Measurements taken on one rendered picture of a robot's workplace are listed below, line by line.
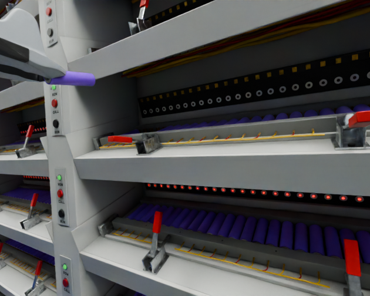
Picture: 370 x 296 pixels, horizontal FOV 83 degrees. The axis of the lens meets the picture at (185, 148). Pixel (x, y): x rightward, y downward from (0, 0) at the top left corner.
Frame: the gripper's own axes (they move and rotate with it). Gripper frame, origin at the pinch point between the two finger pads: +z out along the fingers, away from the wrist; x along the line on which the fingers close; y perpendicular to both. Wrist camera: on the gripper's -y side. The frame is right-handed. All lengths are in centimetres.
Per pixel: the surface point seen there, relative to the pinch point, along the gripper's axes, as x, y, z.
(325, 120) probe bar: -29.3, -6.1, 15.7
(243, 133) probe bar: -19.7, -6.9, 16.0
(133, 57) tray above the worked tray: -3.5, 6.2, 11.0
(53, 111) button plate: 19.1, 0.0, 10.5
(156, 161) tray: -7.7, -10.7, 11.5
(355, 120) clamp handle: -30.5, -7.7, 6.0
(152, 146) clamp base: -5.5, -8.3, 13.4
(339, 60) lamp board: -32.3, 4.7, 26.4
